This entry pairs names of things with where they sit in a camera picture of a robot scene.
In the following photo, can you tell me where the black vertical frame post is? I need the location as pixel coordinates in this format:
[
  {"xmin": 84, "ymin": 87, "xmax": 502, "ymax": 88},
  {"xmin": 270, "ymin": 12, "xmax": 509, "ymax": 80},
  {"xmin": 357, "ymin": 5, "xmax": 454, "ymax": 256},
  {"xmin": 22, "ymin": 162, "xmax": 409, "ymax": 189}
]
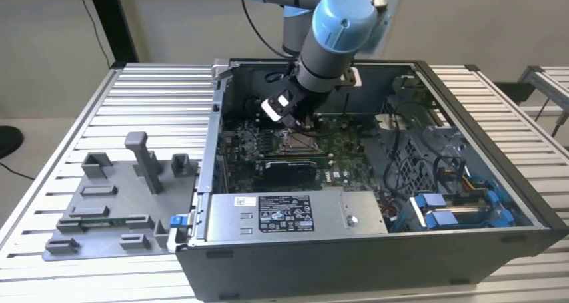
[{"xmin": 86, "ymin": 0, "xmax": 142, "ymax": 69}]

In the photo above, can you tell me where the blue disk bay bracket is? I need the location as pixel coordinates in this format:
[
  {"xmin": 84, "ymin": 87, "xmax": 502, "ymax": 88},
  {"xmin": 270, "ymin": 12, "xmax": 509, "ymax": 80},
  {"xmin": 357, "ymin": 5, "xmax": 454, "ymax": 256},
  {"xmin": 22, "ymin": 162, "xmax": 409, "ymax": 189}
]
[{"xmin": 482, "ymin": 181, "xmax": 517, "ymax": 229}]

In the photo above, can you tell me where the black power cable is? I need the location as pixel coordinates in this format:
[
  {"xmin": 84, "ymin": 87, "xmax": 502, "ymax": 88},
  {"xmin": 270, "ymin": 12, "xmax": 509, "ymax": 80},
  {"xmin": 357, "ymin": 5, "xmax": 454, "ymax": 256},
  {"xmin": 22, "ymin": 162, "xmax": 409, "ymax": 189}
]
[{"xmin": 382, "ymin": 101, "xmax": 432, "ymax": 197}]

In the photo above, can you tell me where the green RAM stick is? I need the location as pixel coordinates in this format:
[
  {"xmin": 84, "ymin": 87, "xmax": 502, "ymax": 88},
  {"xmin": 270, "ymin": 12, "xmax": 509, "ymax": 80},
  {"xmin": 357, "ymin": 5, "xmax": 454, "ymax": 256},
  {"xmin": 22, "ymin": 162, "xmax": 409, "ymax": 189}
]
[{"xmin": 79, "ymin": 218, "xmax": 150, "ymax": 226}]

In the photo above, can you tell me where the black camera cable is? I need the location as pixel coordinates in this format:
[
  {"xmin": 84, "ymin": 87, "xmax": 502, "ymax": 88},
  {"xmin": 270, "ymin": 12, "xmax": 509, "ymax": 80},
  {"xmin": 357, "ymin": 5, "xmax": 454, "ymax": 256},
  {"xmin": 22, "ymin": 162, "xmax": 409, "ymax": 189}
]
[{"xmin": 310, "ymin": 93, "xmax": 351, "ymax": 137}]

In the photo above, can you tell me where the silver power supply unit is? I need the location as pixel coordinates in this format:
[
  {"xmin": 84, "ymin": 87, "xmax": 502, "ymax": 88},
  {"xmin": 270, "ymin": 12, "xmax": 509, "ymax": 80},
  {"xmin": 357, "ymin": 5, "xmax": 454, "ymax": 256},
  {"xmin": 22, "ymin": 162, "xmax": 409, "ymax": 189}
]
[{"xmin": 205, "ymin": 191, "xmax": 390, "ymax": 244}]

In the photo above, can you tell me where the open grey PC case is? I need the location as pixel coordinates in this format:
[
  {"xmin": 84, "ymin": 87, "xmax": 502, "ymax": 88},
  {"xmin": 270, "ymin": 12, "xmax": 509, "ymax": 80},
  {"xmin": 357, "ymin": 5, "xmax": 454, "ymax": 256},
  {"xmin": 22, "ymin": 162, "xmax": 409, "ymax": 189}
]
[{"xmin": 174, "ymin": 58, "xmax": 569, "ymax": 300}]

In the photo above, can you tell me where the black looped cable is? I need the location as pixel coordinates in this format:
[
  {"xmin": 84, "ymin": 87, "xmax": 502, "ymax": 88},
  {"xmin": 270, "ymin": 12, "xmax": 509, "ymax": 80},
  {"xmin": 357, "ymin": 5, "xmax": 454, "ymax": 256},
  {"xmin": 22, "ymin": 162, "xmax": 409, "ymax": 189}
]
[{"xmin": 433, "ymin": 153, "xmax": 466, "ymax": 199}]

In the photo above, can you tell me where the small white camera box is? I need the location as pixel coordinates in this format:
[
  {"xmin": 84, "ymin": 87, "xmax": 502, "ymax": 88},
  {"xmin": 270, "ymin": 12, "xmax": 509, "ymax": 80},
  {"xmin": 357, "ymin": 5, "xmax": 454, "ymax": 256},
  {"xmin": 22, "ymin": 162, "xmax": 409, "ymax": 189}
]
[{"xmin": 339, "ymin": 66, "xmax": 364, "ymax": 88}]

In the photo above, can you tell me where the blue disk carrier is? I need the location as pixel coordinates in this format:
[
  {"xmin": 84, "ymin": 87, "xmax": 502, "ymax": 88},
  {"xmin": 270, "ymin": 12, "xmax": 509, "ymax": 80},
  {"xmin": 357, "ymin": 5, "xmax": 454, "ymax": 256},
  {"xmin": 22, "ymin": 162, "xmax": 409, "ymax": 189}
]
[
  {"xmin": 425, "ymin": 211, "xmax": 460, "ymax": 230},
  {"xmin": 416, "ymin": 192, "xmax": 448, "ymax": 210}
]

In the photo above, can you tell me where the grey plastic parts rack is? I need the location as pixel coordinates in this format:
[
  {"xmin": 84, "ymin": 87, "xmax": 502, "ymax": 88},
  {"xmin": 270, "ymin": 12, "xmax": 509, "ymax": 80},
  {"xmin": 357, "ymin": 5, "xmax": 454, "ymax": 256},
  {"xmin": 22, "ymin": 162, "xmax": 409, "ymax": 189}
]
[{"xmin": 42, "ymin": 131, "xmax": 201, "ymax": 262}]

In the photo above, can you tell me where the black round chair base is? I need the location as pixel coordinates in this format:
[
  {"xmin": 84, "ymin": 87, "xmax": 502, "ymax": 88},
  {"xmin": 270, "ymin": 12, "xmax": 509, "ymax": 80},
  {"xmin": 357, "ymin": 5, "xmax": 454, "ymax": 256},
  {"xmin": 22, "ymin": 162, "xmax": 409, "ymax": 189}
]
[{"xmin": 0, "ymin": 125, "xmax": 26, "ymax": 160}]

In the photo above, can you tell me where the black graphics card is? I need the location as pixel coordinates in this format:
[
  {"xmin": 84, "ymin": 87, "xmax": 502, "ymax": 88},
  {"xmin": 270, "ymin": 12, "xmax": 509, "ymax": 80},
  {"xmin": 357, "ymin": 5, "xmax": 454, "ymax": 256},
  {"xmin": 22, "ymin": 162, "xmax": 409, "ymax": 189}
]
[{"xmin": 262, "ymin": 160, "xmax": 319, "ymax": 186}]

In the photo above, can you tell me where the green motherboard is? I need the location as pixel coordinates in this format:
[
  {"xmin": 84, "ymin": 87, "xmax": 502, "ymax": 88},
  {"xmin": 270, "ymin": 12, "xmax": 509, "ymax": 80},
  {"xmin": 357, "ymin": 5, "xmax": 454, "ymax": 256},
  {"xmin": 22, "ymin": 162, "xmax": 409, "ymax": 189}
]
[{"xmin": 218, "ymin": 115, "xmax": 380, "ymax": 194}]

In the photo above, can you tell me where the black floor cable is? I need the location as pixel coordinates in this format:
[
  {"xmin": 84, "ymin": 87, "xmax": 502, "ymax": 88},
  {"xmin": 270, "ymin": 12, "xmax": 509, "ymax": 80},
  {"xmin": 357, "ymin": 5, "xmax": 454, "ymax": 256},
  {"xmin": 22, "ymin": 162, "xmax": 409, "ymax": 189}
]
[{"xmin": 0, "ymin": 161, "xmax": 36, "ymax": 180}]

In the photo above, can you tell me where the thin black wall cable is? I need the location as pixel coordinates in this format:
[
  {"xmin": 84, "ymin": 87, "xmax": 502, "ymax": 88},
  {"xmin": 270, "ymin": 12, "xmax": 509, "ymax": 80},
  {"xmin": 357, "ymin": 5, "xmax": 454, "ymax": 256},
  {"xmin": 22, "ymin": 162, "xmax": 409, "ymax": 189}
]
[{"xmin": 76, "ymin": 0, "xmax": 112, "ymax": 67}]

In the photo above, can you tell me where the metal slat side table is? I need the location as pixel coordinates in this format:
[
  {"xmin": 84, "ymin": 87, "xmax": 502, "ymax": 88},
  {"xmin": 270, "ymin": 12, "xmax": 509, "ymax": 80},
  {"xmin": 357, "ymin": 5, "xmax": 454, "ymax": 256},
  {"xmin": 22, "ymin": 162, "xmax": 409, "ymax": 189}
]
[{"xmin": 517, "ymin": 65, "xmax": 569, "ymax": 138}]

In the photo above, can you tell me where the silver CPU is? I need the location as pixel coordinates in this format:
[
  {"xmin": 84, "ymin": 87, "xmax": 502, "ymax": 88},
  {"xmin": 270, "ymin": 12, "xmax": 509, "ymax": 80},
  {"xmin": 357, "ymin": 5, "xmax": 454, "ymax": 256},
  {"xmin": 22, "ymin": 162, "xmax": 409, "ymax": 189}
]
[{"xmin": 285, "ymin": 135, "xmax": 315, "ymax": 151}]

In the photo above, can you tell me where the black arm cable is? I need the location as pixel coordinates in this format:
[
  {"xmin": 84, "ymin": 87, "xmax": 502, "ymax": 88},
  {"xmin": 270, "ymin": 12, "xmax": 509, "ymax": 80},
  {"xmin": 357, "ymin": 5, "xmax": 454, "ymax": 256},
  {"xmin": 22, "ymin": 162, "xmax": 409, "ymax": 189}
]
[{"xmin": 239, "ymin": 0, "xmax": 293, "ymax": 57}]

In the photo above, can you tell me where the white black camera box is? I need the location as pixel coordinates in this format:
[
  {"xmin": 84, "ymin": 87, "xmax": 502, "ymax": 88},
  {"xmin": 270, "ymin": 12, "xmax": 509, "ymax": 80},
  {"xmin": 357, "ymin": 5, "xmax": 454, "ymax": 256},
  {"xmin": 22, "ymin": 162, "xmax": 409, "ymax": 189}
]
[{"xmin": 261, "ymin": 89, "xmax": 299, "ymax": 123}]

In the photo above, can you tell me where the grey metal drive cage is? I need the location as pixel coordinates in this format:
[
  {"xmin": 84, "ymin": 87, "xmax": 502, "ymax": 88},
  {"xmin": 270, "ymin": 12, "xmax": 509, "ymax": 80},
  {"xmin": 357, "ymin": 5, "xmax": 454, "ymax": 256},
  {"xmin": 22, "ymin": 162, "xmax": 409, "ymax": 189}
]
[{"xmin": 361, "ymin": 95, "xmax": 468, "ymax": 197}]

